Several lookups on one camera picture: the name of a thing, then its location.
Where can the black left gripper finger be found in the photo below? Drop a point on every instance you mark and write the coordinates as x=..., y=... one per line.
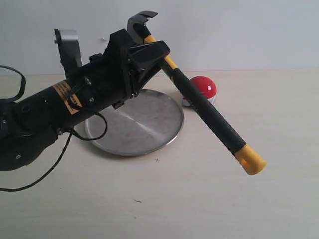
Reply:
x=136, y=26
x=149, y=56

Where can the red dome push button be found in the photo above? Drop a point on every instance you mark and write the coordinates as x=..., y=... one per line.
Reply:
x=206, y=86

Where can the yellow black claw hammer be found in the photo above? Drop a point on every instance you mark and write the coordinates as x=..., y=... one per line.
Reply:
x=247, y=157

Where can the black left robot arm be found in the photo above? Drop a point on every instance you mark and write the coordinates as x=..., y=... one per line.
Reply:
x=28, y=126

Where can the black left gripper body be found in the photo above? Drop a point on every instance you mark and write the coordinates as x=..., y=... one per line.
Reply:
x=120, y=78

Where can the round steel plate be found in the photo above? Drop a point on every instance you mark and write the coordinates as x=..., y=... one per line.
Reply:
x=144, y=124

